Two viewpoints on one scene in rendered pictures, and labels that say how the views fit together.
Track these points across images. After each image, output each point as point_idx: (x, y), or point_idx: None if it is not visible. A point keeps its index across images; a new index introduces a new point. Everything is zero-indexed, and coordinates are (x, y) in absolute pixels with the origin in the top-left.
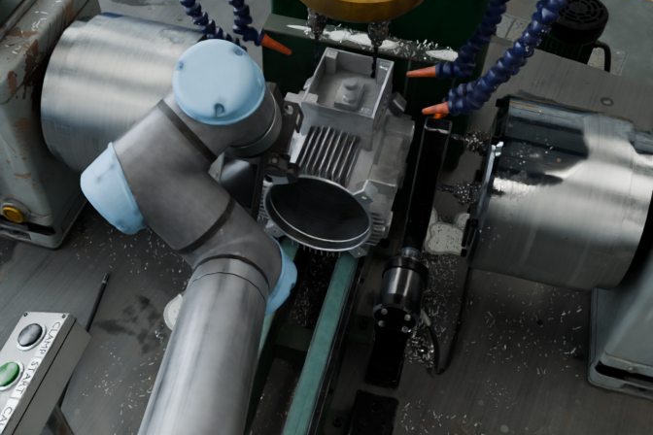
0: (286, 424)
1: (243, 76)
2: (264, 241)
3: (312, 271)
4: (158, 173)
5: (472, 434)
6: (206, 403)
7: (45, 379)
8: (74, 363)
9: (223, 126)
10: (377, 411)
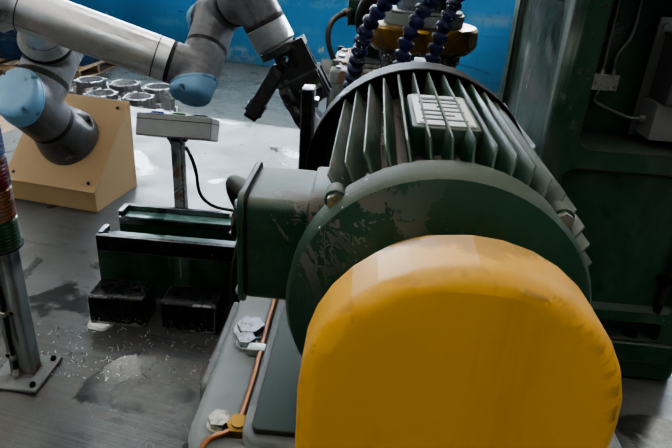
0: (180, 236)
1: None
2: (197, 60)
3: None
4: (202, 2)
5: (201, 379)
6: (69, 4)
7: (177, 122)
8: (192, 136)
9: None
10: (205, 297)
